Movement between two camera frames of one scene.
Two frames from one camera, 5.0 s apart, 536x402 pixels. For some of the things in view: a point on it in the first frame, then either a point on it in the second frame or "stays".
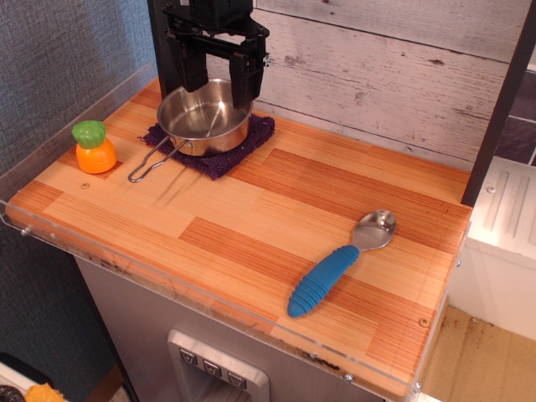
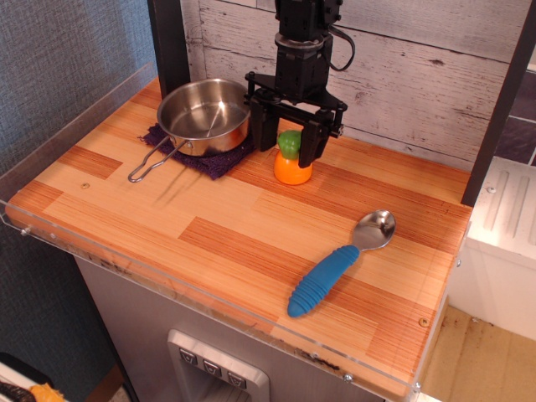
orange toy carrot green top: x=95 y=153 → x=287 y=169
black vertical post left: x=168 y=50 stays
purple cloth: x=261 y=127 stays
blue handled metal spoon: x=373 y=230 stays
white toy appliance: x=495 y=276 stays
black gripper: x=224 y=27 → x=301 y=82
